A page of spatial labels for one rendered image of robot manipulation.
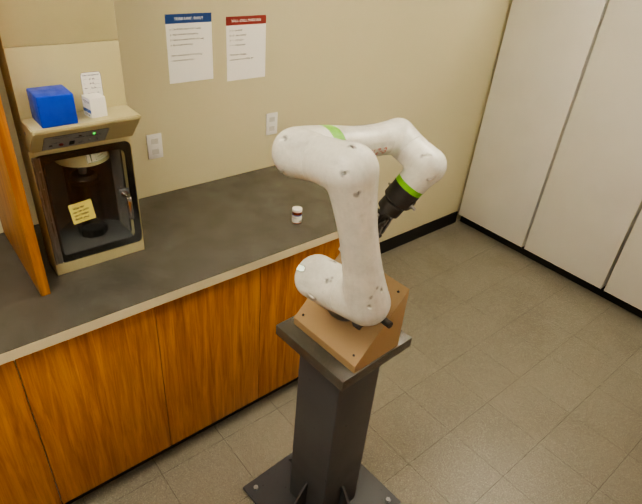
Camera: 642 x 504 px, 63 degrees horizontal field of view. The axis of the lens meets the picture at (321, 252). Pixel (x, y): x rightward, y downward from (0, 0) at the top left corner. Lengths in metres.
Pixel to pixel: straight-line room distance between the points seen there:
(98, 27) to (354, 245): 1.04
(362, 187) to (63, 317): 1.13
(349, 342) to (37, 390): 1.03
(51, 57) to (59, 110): 0.16
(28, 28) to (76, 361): 1.03
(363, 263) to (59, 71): 1.08
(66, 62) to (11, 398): 1.05
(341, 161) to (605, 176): 2.86
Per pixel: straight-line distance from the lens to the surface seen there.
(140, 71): 2.38
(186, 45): 2.44
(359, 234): 1.21
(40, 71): 1.80
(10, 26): 1.76
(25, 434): 2.11
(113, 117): 1.79
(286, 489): 2.46
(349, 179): 1.12
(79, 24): 1.81
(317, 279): 1.44
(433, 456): 2.68
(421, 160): 1.52
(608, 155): 3.79
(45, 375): 1.96
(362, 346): 1.60
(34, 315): 1.92
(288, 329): 1.74
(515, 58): 4.02
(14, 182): 1.79
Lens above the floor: 2.10
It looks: 33 degrees down
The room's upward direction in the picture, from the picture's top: 5 degrees clockwise
